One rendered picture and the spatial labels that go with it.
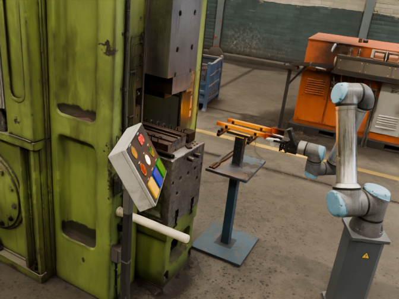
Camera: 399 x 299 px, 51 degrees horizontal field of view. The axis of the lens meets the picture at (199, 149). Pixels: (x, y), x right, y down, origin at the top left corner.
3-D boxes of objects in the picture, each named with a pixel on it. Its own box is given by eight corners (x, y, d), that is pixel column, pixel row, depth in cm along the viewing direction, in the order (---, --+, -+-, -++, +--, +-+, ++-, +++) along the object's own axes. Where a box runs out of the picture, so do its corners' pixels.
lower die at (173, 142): (185, 145, 250) (186, 132, 247) (167, 155, 233) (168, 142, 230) (129, 128, 267) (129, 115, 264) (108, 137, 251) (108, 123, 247)
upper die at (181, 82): (190, 88, 236) (192, 72, 232) (171, 95, 220) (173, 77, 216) (130, 74, 253) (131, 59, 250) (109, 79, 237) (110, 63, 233)
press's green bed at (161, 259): (191, 260, 295) (198, 203, 277) (162, 290, 264) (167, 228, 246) (129, 232, 318) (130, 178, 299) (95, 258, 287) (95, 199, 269)
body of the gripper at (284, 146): (277, 150, 269) (295, 155, 264) (279, 138, 266) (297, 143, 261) (281, 147, 276) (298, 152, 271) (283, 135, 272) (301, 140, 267)
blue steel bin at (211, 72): (220, 98, 688) (225, 55, 660) (206, 111, 618) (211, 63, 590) (154, 86, 717) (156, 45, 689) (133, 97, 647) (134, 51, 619)
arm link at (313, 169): (323, 180, 266) (327, 162, 261) (307, 180, 263) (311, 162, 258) (316, 172, 274) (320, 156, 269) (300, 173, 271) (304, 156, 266)
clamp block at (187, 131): (195, 139, 260) (196, 130, 257) (188, 143, 253) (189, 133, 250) (179, 134, 265) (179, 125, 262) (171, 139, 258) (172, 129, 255)
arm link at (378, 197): (389, 220, 234) (398, 193, 227) (363, 222, 229) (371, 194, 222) (373, 206, 247) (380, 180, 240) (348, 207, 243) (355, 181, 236)
